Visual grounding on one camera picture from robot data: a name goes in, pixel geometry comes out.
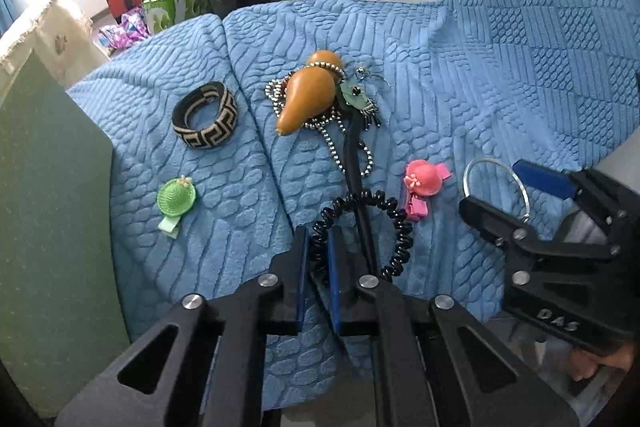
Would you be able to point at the person's right hand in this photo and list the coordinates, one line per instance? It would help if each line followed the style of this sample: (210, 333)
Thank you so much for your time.
(582, 364)

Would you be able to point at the green printed carton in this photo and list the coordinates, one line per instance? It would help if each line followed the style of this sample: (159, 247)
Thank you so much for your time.
(162, 14)

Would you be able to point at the purple patterned cloth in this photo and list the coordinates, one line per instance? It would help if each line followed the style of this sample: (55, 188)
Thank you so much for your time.
(123, 35)

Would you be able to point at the beige lace tablecloth table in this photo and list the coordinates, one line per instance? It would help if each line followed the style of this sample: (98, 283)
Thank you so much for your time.
(58, 34)

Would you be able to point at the blue quilted chair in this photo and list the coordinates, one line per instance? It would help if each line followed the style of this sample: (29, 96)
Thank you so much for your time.
(200, 206)
(472, 84)

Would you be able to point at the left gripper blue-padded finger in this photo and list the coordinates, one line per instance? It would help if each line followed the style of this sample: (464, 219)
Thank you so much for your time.
(606, 201)

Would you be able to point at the green cardboard box white inside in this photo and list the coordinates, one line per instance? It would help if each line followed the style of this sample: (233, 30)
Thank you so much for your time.
(61, 322)

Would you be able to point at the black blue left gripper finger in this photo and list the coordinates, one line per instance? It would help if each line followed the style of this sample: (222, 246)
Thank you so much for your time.
(203, 363)
(433, 363)

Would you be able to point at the orange gourd pendant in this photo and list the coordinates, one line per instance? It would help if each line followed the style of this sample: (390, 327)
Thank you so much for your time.
(310, 91)

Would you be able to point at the blue quilted right chair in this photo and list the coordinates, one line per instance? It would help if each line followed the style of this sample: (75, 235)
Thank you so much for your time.
(472, 84)

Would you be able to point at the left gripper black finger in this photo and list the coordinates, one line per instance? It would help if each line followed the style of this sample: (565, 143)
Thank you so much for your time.
(495, 226)

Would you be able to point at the green hat hair clip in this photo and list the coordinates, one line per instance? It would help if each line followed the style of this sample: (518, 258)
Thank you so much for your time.
(174, 199)

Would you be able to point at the black beige patterned bangle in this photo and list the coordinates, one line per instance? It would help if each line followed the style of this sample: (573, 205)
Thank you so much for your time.
(206, 116)

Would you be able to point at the pink hat hair clip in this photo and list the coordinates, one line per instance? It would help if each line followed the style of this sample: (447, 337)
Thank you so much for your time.
(422, 180)

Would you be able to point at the silver ring bangle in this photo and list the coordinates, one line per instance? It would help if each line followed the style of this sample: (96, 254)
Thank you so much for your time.
(466, 189)

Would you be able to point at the green flower charm keyring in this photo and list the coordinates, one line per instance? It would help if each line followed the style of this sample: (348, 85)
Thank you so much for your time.
(355, 96)

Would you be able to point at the blue quilted left chair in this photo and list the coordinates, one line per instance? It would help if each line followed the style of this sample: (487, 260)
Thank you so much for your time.
(200, 206)

